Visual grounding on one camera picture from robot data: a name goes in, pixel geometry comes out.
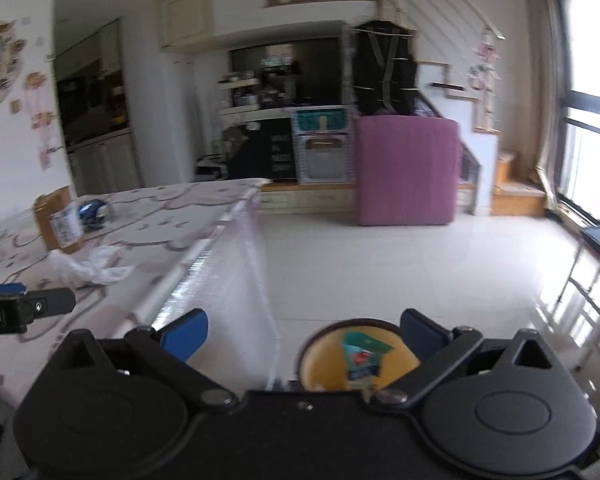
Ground teal plastic wrapper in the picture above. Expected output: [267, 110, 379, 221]
[341, 332, 394, 382]

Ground white tissue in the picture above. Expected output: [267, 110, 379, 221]
[47, 246, 135, 288]

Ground brown cardboard box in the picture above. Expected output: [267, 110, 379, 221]
[32, 186, 84, 254]

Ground blue white snack bag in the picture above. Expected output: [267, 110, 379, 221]
[78, 198, 112, 230]

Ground yellow trash bin dark rim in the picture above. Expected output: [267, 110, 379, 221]
[296, 318, 420, 393]

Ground cartoon patterned table cloth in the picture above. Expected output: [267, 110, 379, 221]
[0, 179, 262, 405]

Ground wooden stair steps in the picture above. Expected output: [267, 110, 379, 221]
[491, 152, 545, 218]

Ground pink folded mattress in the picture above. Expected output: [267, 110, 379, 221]
[354, 115, 462, 226]

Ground low cream tv cabinet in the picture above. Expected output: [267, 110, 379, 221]
[259, 181, 491, 226]

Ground black nice day sign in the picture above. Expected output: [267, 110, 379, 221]
[261, 118, 297, 181]

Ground white toy oven box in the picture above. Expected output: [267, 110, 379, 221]
[290, 105, 354, 185]

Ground black vest on hanger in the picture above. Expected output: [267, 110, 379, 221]
[352, 20, 418, 116]

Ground beige curtain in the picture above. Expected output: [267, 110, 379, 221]
[526, 0, 562, 214]

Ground cream upper cabinet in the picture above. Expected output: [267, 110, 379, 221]
[156, 0, 214, 50]

